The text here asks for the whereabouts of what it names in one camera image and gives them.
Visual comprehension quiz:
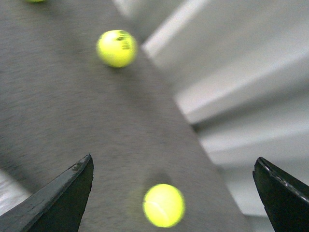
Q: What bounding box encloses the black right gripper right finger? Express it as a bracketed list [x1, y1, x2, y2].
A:
[253, 157, 309, 232]

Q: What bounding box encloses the Wilson 3 tennis ball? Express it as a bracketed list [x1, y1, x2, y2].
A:
[96, 30, 138, 68]

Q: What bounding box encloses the tennis ball far left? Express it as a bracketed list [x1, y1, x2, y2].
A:
[26, 0, 45, 3]

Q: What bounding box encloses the white pleated curtain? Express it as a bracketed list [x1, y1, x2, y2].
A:
[115, 0, 309, 232]

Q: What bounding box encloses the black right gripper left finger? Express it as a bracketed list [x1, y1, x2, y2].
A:
[0, 155, 94, 232]

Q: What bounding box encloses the plain yellow tennis ball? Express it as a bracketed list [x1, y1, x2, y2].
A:
[142, 184, 186, 228]

